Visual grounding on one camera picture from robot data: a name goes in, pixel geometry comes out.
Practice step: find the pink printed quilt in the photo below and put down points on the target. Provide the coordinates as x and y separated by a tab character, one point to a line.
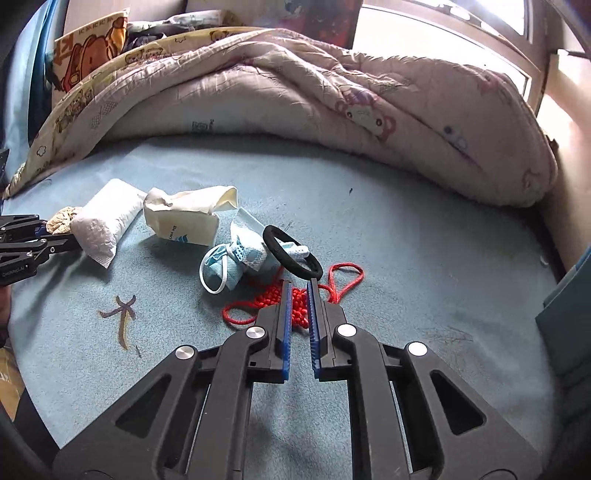
277	92

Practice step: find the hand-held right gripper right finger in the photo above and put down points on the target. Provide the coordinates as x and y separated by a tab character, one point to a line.
314	332

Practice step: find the blue bed sheet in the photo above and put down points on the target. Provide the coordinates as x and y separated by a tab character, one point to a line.
415	258

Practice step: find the blue curtain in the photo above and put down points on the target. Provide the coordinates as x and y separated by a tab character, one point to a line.
23	92

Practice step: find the dark cloth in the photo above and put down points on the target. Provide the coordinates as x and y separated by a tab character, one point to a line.
145	34

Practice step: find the crumpled white paper bag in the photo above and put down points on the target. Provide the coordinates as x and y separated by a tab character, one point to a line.
187	217

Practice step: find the window frame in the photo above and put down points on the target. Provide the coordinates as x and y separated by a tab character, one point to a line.
438	27

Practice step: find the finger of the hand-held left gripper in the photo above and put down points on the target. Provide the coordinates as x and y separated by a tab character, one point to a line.
25	228
55	244

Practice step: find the wall poster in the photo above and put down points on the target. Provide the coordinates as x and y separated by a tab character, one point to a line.
323	18

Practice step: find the beige scrunchie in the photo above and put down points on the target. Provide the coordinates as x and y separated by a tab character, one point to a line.
62	220

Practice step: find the blue box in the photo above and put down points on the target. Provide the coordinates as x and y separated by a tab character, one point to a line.
570	318

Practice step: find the bear print pillow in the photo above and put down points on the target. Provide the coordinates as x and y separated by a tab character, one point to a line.
87	50

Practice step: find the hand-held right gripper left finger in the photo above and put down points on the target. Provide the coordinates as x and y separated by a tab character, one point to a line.
286	332

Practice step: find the blue face mask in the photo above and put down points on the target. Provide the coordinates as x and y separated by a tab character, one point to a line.
235	263

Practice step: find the white tissue packet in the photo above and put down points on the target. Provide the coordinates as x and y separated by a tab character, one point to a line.
108	217

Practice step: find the light printed pillow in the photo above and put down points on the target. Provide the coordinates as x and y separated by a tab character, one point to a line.
207	18

